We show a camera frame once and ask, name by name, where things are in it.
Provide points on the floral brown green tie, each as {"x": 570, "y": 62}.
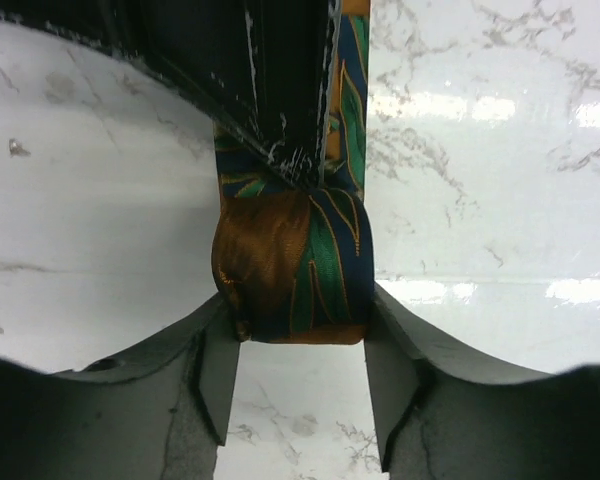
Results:
{"x": 297, "y": 266}

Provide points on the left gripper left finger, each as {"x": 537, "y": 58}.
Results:
{"x": 159, "y": 409}

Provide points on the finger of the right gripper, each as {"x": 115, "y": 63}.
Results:
{"x": 261, "y": 69}

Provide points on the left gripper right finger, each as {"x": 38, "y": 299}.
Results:
{"x": 445, "y": 410}

